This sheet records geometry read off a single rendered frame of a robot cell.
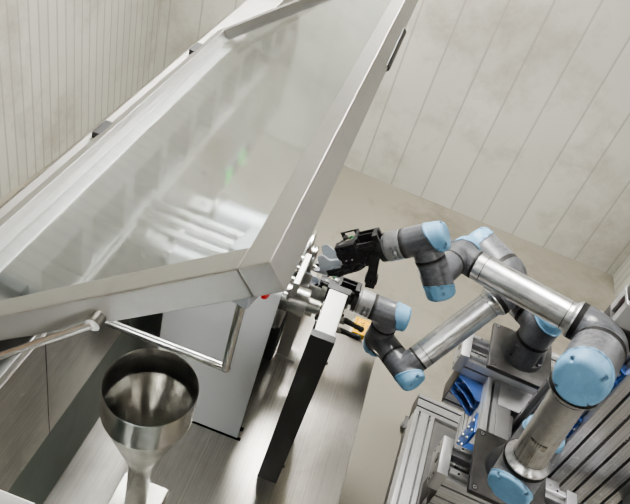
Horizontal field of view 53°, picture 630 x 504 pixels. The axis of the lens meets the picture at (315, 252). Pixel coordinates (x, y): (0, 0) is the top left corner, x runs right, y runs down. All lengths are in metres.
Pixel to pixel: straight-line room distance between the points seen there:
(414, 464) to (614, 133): 2.35
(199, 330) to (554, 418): 0.83
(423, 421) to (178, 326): 1.54
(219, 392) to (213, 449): 0.17
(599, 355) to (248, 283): 1.07
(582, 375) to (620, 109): 2.75
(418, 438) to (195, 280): 2.25
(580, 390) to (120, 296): 1.11
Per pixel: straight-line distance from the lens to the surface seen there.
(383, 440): 2.93
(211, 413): 1.64
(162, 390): 1.08
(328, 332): 1.22
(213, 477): 1.63
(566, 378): 1.47
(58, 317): 0.63
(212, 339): 1.43
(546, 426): 1.61
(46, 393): 1.28
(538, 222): 4.40
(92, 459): 1.63
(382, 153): 4.30
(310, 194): 0.56
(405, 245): 1.51
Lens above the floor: 2.32
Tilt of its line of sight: 40 degrees down
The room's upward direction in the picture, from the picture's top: 19 degrees clockwise
